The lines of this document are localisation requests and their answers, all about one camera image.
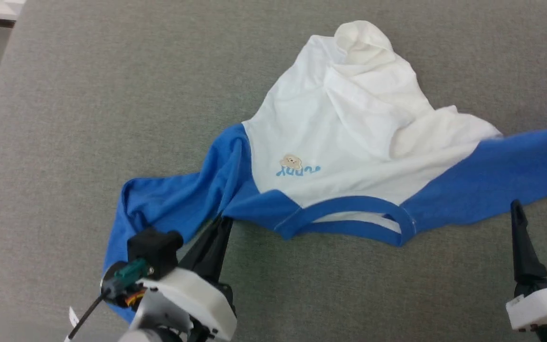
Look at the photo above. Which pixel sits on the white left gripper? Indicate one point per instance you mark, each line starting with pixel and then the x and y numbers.
pixel 193 297

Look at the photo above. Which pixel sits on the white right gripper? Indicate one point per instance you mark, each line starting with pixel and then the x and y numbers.
pixel 546 304

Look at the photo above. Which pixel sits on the white and blue shirt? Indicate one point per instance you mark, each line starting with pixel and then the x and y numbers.
pixel 349 142

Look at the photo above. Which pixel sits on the grey fabric sofa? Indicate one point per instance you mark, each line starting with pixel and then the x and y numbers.
pixel 112 95

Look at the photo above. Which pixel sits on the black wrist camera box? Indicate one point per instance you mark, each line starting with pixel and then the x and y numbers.
pixel 155 251

